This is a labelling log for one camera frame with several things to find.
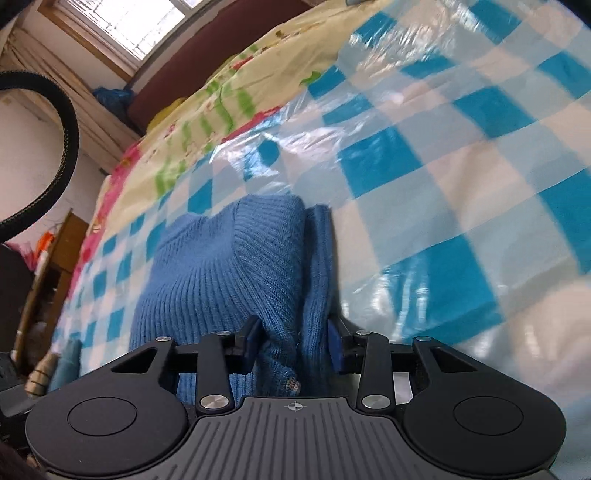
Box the folded striped beige cloth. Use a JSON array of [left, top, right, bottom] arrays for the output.
[[25, 352, 59, 398]]

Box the blue white checkered plastic sheet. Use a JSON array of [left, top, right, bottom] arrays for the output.
[[50, 0, 591, 480]]

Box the window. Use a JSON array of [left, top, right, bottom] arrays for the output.
[[54, 0, 205, 64]]

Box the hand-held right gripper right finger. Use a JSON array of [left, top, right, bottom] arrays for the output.
[[328, 316, 479, 412]]

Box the orange bag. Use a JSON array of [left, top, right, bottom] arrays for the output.
[[34, 230, 57, 260]]

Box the yellow printed bed sheet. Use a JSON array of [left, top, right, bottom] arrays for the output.
[[69, 0, 394, 289]]

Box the blue plastic bag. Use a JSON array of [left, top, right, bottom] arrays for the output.
[[91, 86, 138, 124]]

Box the maroon bed board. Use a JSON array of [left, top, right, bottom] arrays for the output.
[[126, 0, 325, 136]]

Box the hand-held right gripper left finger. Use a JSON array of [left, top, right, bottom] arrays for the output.
[[111, 316, 260, 415]]

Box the blue striped knit sweater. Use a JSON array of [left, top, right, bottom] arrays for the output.
[[128, 194, 345, 401]]

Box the black braided cable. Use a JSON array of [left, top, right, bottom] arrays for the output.
[[0, 71, 81, 243]]

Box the wooden cabinet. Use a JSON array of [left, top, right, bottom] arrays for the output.
[[13, 208, 89, 366]]

